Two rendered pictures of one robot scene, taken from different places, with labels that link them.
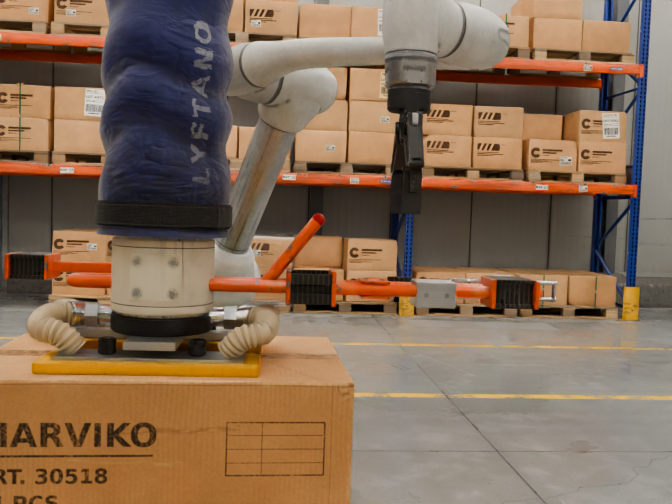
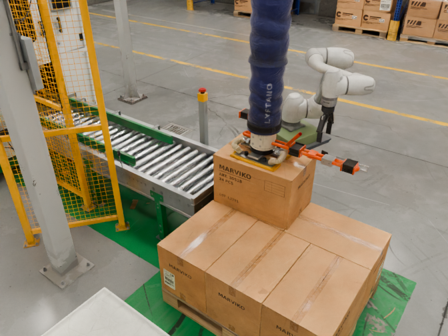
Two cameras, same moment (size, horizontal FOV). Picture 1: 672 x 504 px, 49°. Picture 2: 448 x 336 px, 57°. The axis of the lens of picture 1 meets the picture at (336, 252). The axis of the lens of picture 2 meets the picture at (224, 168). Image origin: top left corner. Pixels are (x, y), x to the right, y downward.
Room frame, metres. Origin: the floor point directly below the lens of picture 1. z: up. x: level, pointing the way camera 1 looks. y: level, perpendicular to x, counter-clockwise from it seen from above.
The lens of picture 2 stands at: (-0.79, -1.07, 2.39)
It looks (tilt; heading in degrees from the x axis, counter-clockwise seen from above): 32 degrees down; 40
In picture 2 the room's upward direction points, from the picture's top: straight up
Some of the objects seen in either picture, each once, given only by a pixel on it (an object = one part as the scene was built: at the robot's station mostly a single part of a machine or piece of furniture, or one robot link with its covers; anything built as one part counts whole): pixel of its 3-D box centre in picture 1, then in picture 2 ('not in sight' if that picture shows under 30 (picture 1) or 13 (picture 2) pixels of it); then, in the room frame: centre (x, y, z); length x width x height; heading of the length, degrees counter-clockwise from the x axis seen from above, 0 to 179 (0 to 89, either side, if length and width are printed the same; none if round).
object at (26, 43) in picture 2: not in sight; (25, 61); (0.28, 1.35, 1.62); 0.20 x 0.05 x 0.30; 93
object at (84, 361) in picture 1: (152, 354); (255, 158); (1.14, 0.28, 0.97); 0.34 x 0.10 x 0.05; 94
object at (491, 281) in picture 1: (509, 292); (349, 167); (1.28, -0.31, 1.07); 0.08 x 0.07 x 0.05; 94
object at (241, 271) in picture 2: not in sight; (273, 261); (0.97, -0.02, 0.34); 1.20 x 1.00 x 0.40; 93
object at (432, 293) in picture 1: (432, 293); (328, 160); (1.27, -0.17, 1.06); 0.07 x 0.07 x 0.04; 4
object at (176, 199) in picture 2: not in sight; (93, 160); (0.84, 1.81, 0.50); 2.31 x 0.05 x 0.19; 93
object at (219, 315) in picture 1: (162, 320); (263, 147); (1.23, 0.29, 1.01); 0.34 x 0.25 x 0.06; 94
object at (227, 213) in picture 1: (165, 214); (264, 123); (1.24, 0.29, 1.19); 0.23 x 0.23 x 0.04
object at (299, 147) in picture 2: (310, 286); (297, 149); (1.25, 0.04, 1.07); 0.10 x 0.08 x 0.06; 4
